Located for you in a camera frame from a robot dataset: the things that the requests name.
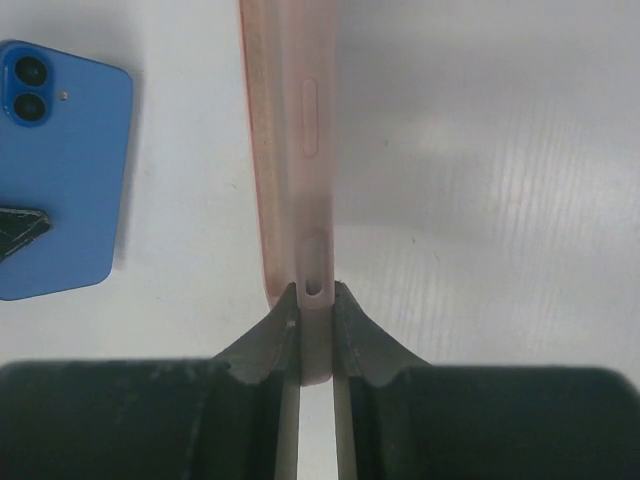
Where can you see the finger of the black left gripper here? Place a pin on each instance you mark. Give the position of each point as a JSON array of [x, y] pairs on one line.
[[19, 227]]

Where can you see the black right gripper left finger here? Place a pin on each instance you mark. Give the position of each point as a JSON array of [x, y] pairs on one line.
[[232, 416]]

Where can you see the black smartphone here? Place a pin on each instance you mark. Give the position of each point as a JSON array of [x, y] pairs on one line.
[[65, 127]]

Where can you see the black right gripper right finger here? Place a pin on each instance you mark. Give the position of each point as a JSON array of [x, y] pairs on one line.
[[399, 417]]

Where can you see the pink silicone phone case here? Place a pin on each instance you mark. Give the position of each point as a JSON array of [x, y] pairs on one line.
[[289, 52]]

